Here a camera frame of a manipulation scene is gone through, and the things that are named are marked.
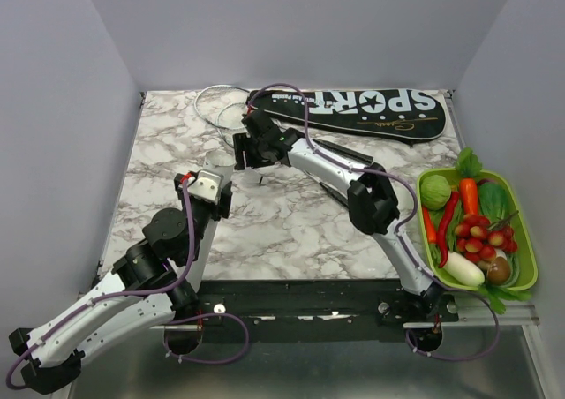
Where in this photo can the red chili pepper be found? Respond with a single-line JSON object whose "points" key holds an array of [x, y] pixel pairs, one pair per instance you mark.
{"points": [[442, 231]]}

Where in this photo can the badminton racket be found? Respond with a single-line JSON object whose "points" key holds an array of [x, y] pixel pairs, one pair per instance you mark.
{"points": [[210, 100], [228, 123]]}

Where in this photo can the lower badminton racket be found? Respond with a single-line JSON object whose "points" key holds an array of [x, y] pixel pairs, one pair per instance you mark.
{"points": [[228, 123]]}

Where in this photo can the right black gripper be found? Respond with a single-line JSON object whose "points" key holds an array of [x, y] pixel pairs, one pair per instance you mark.
{"points": [[241, 144]]}

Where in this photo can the black racket bag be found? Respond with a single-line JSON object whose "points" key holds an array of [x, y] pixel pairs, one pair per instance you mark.
{"points": [[407, 115]]}

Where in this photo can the brown mushroom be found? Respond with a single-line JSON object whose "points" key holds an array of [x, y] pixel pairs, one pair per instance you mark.
{"points": [[498, 271]]}

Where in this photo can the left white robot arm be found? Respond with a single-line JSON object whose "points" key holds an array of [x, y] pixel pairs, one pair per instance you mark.
{"points": [[155, 282]]}

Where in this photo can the white shuttlecock tube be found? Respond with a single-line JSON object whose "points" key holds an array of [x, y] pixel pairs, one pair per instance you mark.
{"points": [[222, 163]]}

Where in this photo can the green cabbage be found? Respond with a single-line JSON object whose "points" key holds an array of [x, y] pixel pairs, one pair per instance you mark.
{"points": [[435, 191]]}

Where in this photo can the white radish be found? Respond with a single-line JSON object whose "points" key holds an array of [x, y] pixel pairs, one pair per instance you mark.
{"points": [[463, 270]]}

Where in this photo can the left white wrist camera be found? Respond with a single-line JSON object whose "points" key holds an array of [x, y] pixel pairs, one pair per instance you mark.
{"points": [[207, 186]]}

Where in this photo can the upper badminton racket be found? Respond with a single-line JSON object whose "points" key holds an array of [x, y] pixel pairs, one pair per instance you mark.
{"points": [[210, 100]]}

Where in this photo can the dark green leafy vegetable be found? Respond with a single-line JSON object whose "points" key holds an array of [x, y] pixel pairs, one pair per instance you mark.
{"points": [[493, 201]]}

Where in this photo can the orange carrot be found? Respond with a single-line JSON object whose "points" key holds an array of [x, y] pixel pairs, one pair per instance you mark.
{"points": [[469, 196]]}

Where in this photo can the red cherry tomatoes bunch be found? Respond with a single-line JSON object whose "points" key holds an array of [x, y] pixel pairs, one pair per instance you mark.
{"points": [[478, 239]]}

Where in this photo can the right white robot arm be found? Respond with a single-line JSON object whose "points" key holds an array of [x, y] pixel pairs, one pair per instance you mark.
{"points": [[372, 203]]}

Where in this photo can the green vegetable tray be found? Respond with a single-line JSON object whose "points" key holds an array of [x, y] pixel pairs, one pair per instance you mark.
{"points": [[523, 262]]}

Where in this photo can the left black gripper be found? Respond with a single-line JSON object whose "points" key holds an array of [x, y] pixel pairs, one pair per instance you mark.
{"points": [[222, 210]]}

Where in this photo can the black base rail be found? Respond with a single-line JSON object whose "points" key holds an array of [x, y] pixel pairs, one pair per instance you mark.
{"points": [[307, 311]]}

